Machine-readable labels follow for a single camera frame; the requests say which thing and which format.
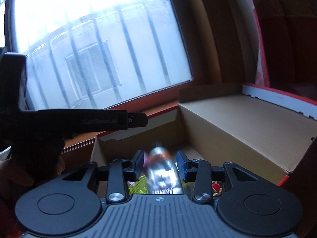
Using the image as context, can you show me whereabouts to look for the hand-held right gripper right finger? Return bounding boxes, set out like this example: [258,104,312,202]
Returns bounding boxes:
[176,150,261,204]

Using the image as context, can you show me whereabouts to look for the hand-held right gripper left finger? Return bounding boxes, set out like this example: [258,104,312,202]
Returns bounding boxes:
[60,150,146,204]

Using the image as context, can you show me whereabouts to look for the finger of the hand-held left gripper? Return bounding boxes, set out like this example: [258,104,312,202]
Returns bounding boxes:
[127,113,149,127]

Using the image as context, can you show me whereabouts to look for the clear plastic bottle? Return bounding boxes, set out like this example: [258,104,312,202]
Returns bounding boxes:
[146,142,185,195]

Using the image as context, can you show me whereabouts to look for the red cardboard box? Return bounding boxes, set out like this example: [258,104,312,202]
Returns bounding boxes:
[90,82,317,194]

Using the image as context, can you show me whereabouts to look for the person's left hand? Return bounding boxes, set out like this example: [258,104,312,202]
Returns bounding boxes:
[0,156,65,194]

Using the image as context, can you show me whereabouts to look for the yellow-green wrapper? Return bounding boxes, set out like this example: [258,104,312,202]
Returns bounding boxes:
[127,175,149,194]

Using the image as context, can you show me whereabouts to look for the red wrapped candy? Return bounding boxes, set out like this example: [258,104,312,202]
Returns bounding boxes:
[212,181,225,198]

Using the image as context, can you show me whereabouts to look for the metal window grille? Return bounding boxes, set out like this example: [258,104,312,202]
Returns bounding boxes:
[25,2,179,108]

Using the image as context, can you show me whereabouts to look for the glass window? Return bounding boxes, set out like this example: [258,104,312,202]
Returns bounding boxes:
[5,0,194,110]

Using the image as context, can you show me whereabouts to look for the dark brown patterned curtain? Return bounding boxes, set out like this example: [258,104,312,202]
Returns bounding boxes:
[258,0,317,91]

